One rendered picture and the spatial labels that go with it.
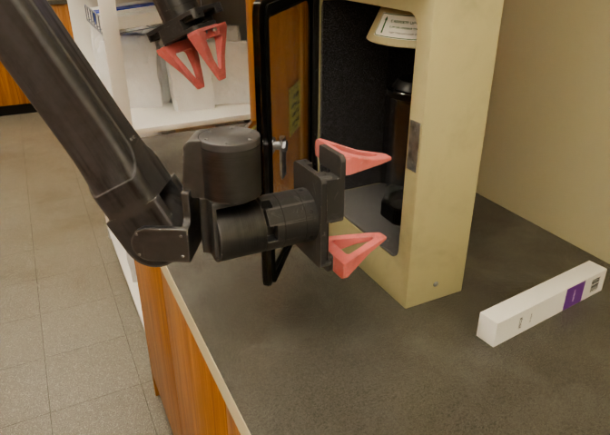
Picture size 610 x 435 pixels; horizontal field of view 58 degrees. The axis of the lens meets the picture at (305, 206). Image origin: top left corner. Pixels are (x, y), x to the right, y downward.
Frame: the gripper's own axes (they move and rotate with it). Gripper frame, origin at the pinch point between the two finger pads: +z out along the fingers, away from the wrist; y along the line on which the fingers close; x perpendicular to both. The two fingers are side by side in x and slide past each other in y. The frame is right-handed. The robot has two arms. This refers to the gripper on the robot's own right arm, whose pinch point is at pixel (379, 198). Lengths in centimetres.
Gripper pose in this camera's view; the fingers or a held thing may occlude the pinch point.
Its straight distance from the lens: 62.7
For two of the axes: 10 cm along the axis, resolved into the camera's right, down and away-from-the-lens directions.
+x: -4.4, -3.7, 8.2
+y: 0.0, -9.1, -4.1
